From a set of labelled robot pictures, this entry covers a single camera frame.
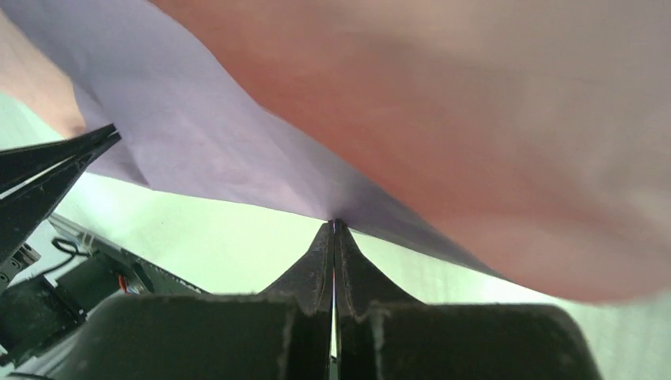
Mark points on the purple pink wrapping paper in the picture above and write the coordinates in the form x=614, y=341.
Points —
x=529, y=140

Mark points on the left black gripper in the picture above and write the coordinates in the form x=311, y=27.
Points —
x=34, y=179

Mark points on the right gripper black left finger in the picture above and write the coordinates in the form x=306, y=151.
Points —
x=175, y=330

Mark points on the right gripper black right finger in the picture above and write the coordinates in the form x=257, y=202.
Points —
x=385, y=333

